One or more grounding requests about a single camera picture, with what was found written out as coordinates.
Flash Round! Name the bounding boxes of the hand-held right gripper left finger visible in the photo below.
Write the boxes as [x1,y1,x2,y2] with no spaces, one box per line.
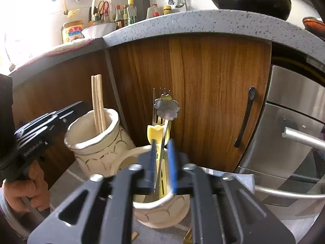
[27,139,159,244]

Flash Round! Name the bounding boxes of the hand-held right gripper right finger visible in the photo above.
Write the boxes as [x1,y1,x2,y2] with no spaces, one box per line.
[166,138,296,244]

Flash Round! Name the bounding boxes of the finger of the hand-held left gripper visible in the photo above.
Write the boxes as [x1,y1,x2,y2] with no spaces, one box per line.
[54,101,92,125]

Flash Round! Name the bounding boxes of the green yellow handled fork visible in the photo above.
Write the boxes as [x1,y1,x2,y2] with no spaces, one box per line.
[156,88,173,199]

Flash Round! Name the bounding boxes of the cream floral ceramic utensil holder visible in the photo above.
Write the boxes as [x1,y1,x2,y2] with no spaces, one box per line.
[63,108,191,230]

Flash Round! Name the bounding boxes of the flower shaped spoon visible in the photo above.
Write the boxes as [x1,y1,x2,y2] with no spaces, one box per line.
[153,93,181,194]

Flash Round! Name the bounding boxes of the person's left forearm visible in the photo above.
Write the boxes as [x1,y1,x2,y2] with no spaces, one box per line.
[0,185,34,237]

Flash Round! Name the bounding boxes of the person's left hand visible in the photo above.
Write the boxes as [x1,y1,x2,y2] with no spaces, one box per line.
[2,161,51,213]

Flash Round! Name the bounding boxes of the grey striped tablecloth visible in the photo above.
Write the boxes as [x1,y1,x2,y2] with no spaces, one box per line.
[49,160,256,244]

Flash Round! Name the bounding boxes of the white cloth with red edge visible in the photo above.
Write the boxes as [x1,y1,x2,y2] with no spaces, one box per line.
[38,38,96,57]

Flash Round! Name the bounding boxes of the large labelled yellow jar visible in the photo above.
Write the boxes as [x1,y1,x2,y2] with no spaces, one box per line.
[61,21,85,44]

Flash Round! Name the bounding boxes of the white bowl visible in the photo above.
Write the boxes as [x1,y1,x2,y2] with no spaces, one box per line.
[81,22,118,39]

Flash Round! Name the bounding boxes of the red cap sauce bottle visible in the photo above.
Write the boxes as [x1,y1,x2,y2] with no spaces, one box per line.
[113,4,124,22]

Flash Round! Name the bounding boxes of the yellow cap clear bottle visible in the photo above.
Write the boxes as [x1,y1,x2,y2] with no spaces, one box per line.
[127,0,138,25]

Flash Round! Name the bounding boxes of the white plastic jug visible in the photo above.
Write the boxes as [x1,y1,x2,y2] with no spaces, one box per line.
[145,3,160,19]

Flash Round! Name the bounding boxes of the stainless steel oven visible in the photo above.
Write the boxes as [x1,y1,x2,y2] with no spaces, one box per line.
[234,64,325,220]

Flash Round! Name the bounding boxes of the grey speckled countertop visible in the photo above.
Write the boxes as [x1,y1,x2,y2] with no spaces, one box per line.
[0,9,325,82]

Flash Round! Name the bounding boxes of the brown frying pan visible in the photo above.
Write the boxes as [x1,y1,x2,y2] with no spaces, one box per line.
[302,16,325,41]

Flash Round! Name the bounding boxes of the black cabinet handle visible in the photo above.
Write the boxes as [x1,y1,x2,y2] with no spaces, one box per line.
[234,86,256,148]

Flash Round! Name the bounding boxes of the red handled scissors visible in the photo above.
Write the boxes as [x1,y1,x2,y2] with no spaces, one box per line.
[97,0,110,15]

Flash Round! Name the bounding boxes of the steel oven drawer handle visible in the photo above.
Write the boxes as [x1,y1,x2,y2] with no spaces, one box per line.
[253,185,325,200]

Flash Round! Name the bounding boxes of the steel oven door handle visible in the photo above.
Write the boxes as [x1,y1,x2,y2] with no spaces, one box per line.
[281,126,325,151]

